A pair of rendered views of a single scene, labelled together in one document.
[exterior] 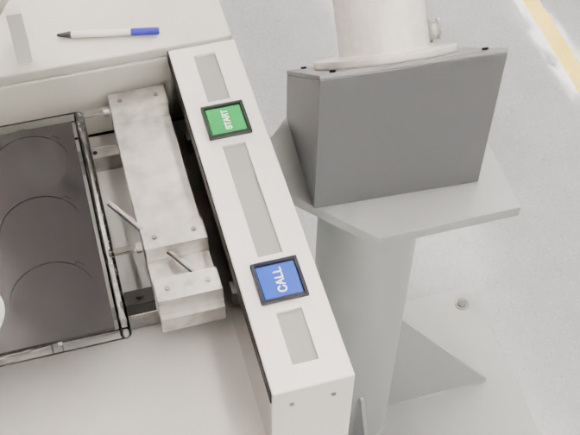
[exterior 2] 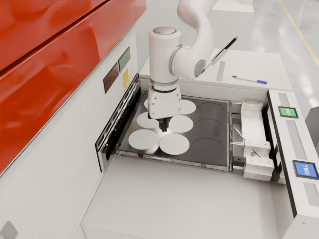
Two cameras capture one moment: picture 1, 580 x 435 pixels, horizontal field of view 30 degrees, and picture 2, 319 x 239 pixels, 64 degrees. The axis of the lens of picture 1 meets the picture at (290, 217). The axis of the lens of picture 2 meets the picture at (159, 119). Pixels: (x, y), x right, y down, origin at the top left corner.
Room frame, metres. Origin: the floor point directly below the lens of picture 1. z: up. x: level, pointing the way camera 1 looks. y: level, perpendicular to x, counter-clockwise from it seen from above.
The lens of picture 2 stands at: (0.13, 0.14, 1.49)
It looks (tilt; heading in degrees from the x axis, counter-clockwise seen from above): 38 degrees down; 29
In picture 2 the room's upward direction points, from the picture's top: straight up
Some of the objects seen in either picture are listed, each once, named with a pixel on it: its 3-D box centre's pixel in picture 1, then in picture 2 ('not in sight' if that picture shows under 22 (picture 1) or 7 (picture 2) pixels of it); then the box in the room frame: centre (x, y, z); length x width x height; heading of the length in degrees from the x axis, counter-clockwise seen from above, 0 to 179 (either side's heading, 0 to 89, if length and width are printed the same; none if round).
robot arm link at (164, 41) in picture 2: not in sight; (165, 54); (0.71, 0.43, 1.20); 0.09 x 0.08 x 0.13; 80
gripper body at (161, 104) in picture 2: not in sight; (164, 98); (0.71, 0.44, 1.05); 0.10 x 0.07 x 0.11; 134
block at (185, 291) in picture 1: (188, 290); (258, 164); (0.74, 0.12, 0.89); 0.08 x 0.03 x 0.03; 106
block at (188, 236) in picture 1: (174, 239); (256, 146); (0.82, 0.14, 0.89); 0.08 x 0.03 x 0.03; 106
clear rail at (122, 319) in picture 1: (100, 216); (230, 131); (0.85, 0.24, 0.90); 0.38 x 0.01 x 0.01; 16
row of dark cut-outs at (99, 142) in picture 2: not in sight; (120, 105); (0.72, 0.62, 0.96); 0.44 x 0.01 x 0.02; 16
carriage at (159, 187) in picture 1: (164, 207); (252, 137); (0.89, 0.17, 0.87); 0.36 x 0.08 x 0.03; 16
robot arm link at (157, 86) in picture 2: not in sight; (163, 80); (0.71, 0.44, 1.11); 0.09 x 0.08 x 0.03; 134
